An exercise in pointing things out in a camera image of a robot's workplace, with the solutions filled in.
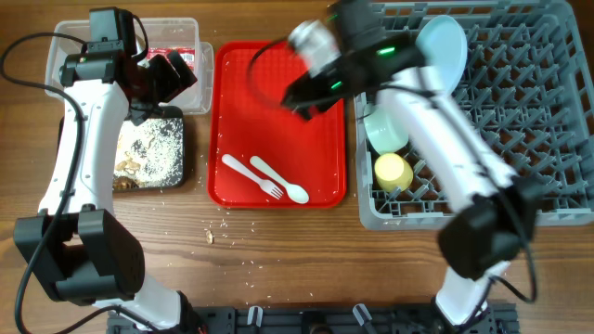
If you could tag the grey dishwasher rack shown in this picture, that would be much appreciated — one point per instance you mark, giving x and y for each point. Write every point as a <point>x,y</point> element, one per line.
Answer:
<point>527,89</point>

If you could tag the black waste tray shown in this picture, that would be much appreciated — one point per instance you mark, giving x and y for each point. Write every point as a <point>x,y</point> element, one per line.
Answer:
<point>153,153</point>

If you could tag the white plastic spoon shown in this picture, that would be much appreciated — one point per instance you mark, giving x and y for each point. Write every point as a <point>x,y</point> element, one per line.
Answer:
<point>296,193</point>

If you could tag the rice and food leftovers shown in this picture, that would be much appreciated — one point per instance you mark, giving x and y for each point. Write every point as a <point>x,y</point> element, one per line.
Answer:
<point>148,153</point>

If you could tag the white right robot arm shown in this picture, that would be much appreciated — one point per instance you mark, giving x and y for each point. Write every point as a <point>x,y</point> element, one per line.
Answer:
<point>494,208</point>

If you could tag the yellow plastic cup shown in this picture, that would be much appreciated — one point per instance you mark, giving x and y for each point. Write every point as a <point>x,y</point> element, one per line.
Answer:
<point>392,172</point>

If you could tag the red snack wrapper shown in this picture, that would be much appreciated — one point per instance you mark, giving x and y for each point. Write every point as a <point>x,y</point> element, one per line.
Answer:
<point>186,53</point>

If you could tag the light blue plate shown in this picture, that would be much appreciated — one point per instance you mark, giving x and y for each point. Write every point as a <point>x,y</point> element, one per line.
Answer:
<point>444,43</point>

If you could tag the green bowl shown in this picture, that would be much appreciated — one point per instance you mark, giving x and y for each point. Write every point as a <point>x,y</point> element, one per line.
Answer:
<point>384,131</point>

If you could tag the pink plastic fork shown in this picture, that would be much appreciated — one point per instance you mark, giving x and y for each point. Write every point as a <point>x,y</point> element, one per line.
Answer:
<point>269,187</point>

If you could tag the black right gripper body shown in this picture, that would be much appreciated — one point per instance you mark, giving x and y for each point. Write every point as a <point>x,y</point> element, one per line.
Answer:
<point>313,93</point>

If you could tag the clear plastic waste bin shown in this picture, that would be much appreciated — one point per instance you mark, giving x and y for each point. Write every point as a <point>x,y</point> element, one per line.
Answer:
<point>162,32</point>

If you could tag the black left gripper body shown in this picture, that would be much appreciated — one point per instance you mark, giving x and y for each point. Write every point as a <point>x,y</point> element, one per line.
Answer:
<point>161,83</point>

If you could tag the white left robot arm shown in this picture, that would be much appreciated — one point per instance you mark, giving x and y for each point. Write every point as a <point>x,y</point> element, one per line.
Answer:
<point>74,246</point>

